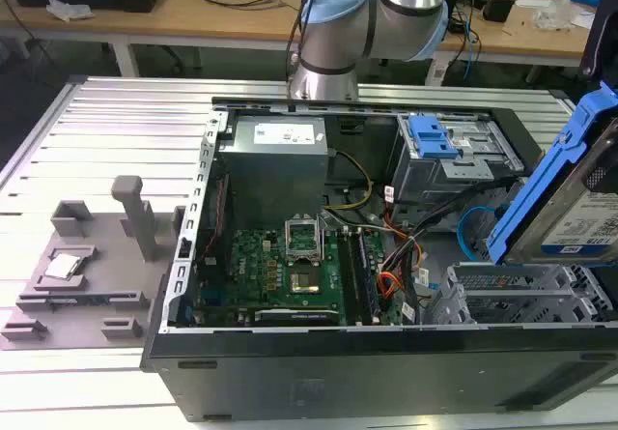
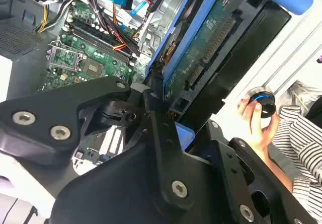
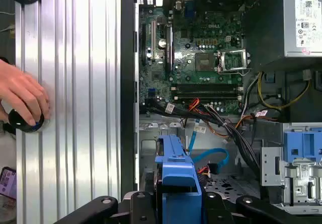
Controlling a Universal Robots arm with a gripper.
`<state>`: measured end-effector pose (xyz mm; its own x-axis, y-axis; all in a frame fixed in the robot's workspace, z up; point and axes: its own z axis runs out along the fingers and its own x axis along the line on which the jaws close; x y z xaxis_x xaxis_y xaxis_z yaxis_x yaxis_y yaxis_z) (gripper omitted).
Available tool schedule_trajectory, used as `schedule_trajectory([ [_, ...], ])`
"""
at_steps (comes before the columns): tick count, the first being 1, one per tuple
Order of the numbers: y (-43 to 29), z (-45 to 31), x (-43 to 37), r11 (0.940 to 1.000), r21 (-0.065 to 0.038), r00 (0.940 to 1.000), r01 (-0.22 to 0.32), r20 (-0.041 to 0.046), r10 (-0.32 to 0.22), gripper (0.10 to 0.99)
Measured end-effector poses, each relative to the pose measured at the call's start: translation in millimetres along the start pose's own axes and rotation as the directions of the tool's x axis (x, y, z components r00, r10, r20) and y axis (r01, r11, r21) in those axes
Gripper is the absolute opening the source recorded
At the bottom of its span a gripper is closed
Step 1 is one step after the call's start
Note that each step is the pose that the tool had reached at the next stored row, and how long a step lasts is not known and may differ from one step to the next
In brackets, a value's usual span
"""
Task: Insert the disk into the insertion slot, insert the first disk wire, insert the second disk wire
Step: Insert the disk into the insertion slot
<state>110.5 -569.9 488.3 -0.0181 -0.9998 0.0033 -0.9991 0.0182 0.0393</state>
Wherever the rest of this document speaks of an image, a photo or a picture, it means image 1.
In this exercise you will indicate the grey power supply unit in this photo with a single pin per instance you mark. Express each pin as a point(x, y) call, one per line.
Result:
point(275, 164)

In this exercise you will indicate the crumpled white plastic bag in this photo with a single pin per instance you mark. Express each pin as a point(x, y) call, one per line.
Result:
point(67, 8)

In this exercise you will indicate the blue plastic drive latch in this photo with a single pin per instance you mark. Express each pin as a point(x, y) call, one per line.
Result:
point(431, 137)

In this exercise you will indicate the clear plastic wrapper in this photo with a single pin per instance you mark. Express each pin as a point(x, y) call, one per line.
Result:
point(555, 14)

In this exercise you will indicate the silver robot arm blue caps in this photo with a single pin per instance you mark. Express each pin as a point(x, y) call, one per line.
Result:
point(338, 29)

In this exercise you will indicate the wooden desk with clutter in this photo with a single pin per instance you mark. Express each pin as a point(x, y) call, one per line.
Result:
point(521, 34)

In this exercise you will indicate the CPU socket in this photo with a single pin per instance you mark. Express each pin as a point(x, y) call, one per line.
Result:
point(304, 281)

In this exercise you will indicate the wooden desk white legs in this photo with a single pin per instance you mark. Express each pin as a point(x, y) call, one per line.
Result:
point(193, 19)

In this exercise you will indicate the RAM stick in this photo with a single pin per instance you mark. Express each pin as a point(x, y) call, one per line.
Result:
point(363, 275)

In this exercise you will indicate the hard disk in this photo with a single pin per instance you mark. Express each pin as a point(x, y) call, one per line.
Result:
point(565, 198)

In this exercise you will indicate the metal drive cage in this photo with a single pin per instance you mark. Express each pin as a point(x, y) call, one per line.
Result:
point(434, 179)

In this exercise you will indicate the silver CPU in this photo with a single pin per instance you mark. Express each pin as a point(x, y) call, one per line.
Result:
point(60, 266)

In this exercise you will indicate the black open PC case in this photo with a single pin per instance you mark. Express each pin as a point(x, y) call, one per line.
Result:
point(338, 377)

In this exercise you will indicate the metal disk bay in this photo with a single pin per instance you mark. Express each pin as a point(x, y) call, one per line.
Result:
point(512, 295)

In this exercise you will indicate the black graphics card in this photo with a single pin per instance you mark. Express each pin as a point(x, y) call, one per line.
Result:
point(294, 315)

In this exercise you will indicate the green motherboard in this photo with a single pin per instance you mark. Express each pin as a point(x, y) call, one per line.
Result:
point(256, 266)

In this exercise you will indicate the grey parts rack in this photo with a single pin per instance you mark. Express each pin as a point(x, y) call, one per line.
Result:
point(96, 299)

